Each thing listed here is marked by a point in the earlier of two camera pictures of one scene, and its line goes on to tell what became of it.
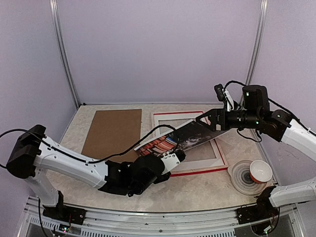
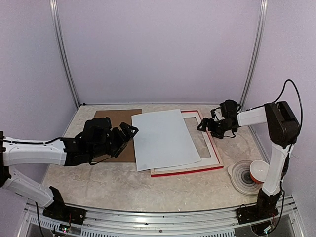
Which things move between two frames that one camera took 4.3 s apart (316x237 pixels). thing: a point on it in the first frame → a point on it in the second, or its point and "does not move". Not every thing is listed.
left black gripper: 165,179 → 129,136
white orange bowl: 260,172 does not move
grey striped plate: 241,180 does not move
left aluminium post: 60,49 does not move
